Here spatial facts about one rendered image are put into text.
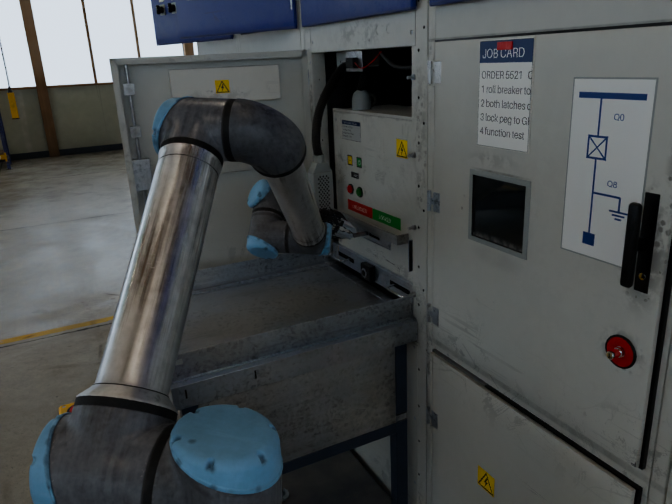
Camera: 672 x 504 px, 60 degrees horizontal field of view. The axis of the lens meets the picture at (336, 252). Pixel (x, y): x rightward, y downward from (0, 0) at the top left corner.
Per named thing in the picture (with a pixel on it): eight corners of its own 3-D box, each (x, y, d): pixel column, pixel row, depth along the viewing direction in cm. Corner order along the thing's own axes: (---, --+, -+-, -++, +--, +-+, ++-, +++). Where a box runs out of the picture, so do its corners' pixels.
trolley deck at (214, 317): (174, 411, 136) (170, 389, 134) (132, 317, 189) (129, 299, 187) (417, 340, 165) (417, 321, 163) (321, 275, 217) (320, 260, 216)
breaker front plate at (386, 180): (414, 290, 168) (413, 120, 153) (336, 247, 209) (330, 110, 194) (418, 289, 169) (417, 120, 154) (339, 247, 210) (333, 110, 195)
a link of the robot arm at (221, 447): (268, 582, 77) (267, 467, 72) (144, 566, 79) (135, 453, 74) (292, 503, 92) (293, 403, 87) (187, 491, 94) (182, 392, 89)
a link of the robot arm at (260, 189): (242, 212, 168) (248, 182, 172) (279, 227, 175) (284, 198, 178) (258, 202, 161) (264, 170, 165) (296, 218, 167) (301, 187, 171)
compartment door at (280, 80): (144, 280, 206) (109, 58, 183) (317, 255, 224) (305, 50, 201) (145, 287, 200) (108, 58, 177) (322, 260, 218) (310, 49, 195)
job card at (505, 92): (526, 154, 112) (533, 36, 105) (475, 145, 124) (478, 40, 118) (529, 153, 112) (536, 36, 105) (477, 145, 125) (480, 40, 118)
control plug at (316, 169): (315, 216, 196) (312, 164, 190) (309, 213, 200) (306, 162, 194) (336, 213, 199) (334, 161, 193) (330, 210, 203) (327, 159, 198)
